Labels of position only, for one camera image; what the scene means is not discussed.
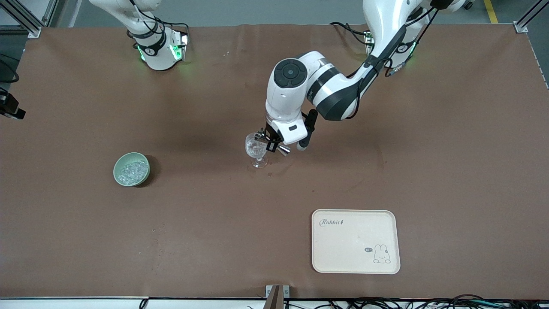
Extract white table edge rail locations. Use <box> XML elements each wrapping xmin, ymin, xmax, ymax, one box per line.
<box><xmin>0</xmin><ymin>297</ymin><xmax>549</xmax><ymax>309</ymax></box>

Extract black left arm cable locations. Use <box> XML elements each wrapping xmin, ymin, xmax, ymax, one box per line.
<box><xmin>343</xmin><ymin>0</ymin><xmax>446</xmax><ymax>121</ymax></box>

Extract aluminium frame profile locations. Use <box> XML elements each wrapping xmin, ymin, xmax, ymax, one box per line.
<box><xmin>514</xmin><ymin>0</ymin><xmax>549</xmax><ymax>34</ymax></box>
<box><xmin>0</xmin><ymin>0</ymin><xmax>58</xmax><ymax>38</ymax></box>

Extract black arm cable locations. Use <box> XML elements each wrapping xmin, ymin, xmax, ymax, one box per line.
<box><xmin>0</xmin><ymin>58</ymin><xmax>20</xmax><ymax>83</ymax></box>
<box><xmin>343</xmin><ymin>0</ymin><xmax>446</xmax><ymax>121</ymax></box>

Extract clear ice cubes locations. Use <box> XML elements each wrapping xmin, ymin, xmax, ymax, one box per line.
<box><xmin>118</xmin><ymin>160</ymin><xmax>146</xmax><ymax>185</ymax></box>

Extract cream rabbit print tray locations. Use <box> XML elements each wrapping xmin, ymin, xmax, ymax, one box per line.
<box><xmin>311</xmin><ymin>209</ymin><xmax>401</xmax><ymax>275</ymax></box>

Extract clear wine glass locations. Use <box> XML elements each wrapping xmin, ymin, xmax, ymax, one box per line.
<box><xmin>244</xmin><ymin>132</ymin><xmax>270</xmax><ymax>169</ymax></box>

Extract green ceramic bowl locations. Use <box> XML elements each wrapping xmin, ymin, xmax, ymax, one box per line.
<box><xmin>113</xmin><ymin>152</ymin><xmax>151</xmax><ymax>187</ymax></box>

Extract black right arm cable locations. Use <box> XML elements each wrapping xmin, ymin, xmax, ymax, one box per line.
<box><xmin>0</xmin><ymin>58</ymin><xmax>20</xmax><ymax>83</ymax></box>

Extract silver right base connector bracket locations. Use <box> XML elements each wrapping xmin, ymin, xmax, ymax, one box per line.
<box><xmin>171</xmin><ymin>31</ymin><xmax>190</xmax><ymax>61</ymax></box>

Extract silver metal bracket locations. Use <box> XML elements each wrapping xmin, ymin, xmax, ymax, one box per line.
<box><xmin>265</xmin><ymin>285</ymin><xmax>290</xmax><ymax>300</ymax></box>

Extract brown camera pole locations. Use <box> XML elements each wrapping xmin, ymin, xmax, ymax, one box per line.
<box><xmin>266</xmin><ymin>285</ymin><xmax>284</xmax><ymax>309</ymax></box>

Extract steel jigger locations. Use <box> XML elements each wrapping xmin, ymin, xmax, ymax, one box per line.
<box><xmin>255</xmin><ymin>133</ymin><xmax>291</xmax><ymax>157</ymax></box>

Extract black right base cable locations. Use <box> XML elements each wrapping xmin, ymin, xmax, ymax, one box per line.
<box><xmin>129</xmin><ymin>0</ymin><xmax>190</xmax><ymax>43</ymax></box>

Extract black base cable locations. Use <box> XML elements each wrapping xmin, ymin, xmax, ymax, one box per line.
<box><xmin>129</xmin><ymin>0</ymin><xmax>190</xmax><ymax>43</ymax></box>
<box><xmin>329</xmin><ymin>21</ymin><xmax>369</xmax><ymax>46</ymax></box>

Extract black cable bundle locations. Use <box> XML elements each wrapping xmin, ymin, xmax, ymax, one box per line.
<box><xmin>283</xmin><ymin>294</ymin><xmax>549</xmax><ymax>309</ymax></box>

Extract black left base cable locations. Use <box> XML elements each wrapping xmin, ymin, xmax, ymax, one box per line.
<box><xmin>329</xmin><ymin>21</ymin><xmax>369</xmax><ymax>46</ymax></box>

